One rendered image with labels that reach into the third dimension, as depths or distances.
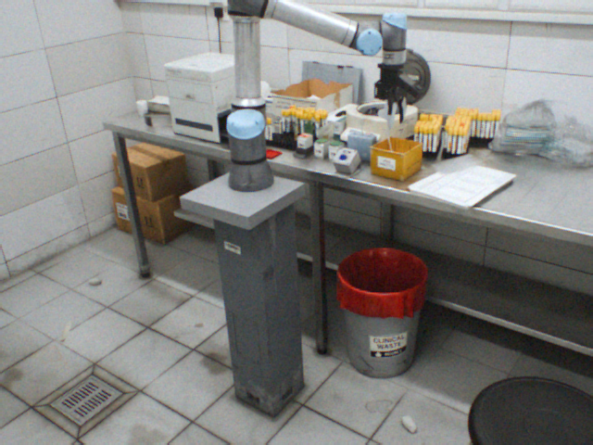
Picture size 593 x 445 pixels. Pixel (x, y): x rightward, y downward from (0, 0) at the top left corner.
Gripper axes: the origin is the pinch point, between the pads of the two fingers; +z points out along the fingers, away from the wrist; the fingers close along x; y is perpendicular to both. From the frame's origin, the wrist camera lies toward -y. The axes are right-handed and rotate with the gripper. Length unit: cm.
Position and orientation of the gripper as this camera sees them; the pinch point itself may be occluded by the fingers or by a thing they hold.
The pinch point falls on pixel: (397, 123)
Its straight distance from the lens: 204.3
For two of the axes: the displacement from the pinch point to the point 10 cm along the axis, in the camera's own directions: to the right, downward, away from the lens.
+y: -7.7, -2.5, 5.8
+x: -6.3, 3.8, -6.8
